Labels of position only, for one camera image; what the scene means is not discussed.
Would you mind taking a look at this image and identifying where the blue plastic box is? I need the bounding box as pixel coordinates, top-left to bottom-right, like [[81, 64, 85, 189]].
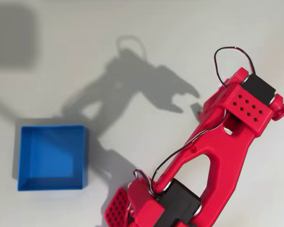
[[17, 125, 89, 192]]

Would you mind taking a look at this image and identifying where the long thin servo wire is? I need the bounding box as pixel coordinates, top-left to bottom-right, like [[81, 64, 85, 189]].
[[150, 108, 228, 197]]

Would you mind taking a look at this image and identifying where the looped thin servo wire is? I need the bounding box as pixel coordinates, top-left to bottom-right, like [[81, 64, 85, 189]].
[[213, 46, 257, 88]]

